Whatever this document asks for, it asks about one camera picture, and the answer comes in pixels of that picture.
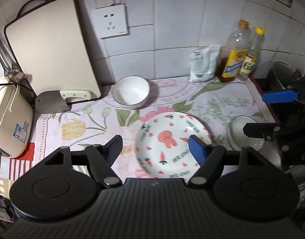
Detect cleaver with cream handle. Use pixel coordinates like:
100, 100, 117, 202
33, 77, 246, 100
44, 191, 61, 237
35, 90, 92, 114

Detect hanging metal ladle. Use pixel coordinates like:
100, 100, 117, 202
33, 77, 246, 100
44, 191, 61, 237
0, 39, 26, 83

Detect yellow label cooking wine bottle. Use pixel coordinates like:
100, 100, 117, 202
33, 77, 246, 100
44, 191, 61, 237
215, 20, 250, 83

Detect clear vinegar bottle yellow cap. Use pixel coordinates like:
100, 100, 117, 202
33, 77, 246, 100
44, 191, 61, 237
236, 26, 265, 80

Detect red striped cloth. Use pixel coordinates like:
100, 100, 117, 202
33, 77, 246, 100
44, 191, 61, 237
0, 142, 35, 181

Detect white wall socket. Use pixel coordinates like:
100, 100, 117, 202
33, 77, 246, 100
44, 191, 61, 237
92, 4, 128, 39

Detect cream cutting board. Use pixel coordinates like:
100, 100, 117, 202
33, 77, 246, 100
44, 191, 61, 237
4, 0, 101, 99

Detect pink bunny lovely bear plate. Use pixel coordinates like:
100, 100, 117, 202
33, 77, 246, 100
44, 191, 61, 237
135, 112, 212, 181

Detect white ribbed bowl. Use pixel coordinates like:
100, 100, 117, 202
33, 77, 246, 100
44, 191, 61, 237
112, 75, 151, 110
227, 116, 264, 151

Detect white plastic seasoning bag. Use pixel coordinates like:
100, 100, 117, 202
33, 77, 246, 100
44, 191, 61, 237
189, 44, 221, 83

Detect black wok with lid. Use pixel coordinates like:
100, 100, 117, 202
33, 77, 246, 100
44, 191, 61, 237
266, 62, 302, 91

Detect floral table cloth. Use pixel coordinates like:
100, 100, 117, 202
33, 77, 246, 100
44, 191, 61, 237
33, 77, 276, 180

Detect white rice cooker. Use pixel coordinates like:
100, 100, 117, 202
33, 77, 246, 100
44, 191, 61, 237
0, 77, 33, 158

